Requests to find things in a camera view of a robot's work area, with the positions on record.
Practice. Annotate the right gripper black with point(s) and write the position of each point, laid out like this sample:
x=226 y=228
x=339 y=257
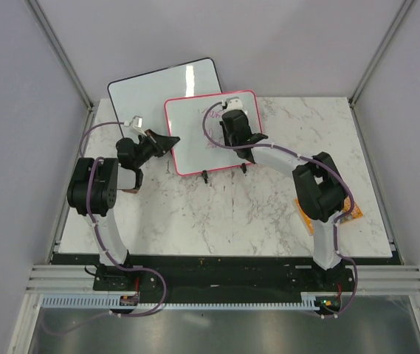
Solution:
x=226 y=141

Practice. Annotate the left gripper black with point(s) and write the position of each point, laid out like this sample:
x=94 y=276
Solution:
x=162 y=144

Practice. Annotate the pink framed whiteboard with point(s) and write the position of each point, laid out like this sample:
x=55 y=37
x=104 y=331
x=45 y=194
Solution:
x=196 y=122

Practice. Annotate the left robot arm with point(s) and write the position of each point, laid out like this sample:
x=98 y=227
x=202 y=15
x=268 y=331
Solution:
x=93 y=187

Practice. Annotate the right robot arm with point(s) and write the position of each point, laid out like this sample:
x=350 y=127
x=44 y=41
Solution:
x=321 y=191

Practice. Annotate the black framed whiteboard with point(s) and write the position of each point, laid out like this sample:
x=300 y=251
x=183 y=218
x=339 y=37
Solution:
x=144 y=95

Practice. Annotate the brown wooden block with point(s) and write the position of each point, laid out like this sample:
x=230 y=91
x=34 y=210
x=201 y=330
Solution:
x=133 y=191

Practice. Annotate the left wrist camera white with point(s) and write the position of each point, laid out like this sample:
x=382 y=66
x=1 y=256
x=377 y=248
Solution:
x=135 y=125

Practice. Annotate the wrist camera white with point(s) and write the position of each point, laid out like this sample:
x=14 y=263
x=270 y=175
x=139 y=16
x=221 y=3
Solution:
x=135 y=125
x=232 y=104

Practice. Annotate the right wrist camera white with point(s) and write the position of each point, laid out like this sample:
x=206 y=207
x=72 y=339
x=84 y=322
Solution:
x=232 y=104

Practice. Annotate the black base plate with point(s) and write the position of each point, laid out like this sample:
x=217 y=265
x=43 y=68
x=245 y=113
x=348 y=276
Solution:
x=298 y=273

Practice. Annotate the aluminium rail frame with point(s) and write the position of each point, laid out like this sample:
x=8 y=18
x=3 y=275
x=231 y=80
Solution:
x=375 y=280

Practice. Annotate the light blue cable duct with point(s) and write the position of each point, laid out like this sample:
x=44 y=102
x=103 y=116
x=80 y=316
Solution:
x=121 y=302

